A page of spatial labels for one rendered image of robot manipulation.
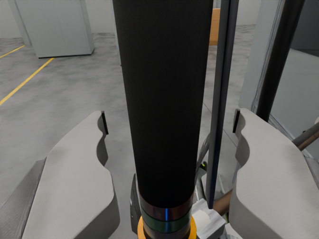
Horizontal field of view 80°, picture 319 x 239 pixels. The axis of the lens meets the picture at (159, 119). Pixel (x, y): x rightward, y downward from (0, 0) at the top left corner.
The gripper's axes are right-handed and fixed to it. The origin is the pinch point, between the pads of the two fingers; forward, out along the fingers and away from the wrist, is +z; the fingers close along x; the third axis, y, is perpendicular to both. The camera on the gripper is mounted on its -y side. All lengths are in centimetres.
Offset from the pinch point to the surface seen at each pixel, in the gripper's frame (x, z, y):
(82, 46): -278, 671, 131
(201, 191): 12, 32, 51
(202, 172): 14, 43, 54
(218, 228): 4.1, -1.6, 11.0
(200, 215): 2.8, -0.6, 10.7
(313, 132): 19.6, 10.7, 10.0
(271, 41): 70, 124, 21
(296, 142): 16.1, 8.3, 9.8
